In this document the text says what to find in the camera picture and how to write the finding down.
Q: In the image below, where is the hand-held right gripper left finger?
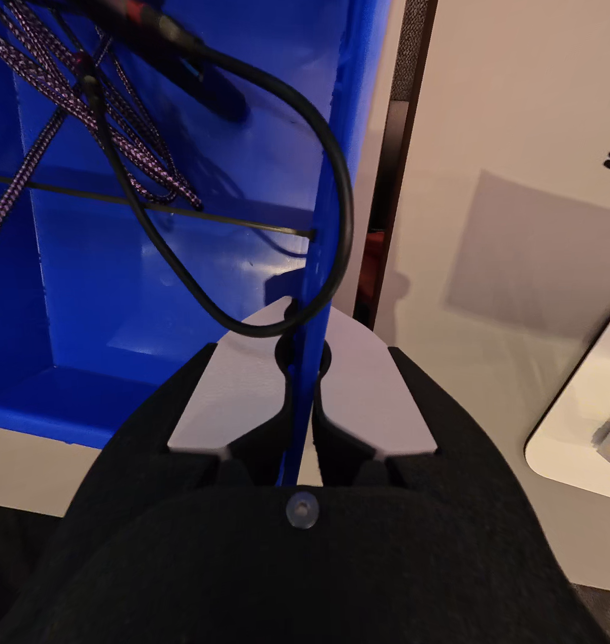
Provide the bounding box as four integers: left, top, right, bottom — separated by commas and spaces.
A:
167, 296, 293, 469

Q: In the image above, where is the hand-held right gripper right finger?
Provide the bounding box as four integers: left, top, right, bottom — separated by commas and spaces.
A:
312, 308, 439, 469

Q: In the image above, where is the blue plastic bin with divider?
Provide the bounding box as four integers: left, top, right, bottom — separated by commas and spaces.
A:
0, 0, 392, 487

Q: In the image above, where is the black usb cable red plug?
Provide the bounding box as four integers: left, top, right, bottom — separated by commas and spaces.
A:
76, 0, 355, 339

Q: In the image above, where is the wooden book stand white base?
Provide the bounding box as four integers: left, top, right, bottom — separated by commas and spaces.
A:
524, 306, 610, 490

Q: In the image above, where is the purple braided cable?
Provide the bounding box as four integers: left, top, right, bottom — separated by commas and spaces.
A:
0, 0, 203, 252

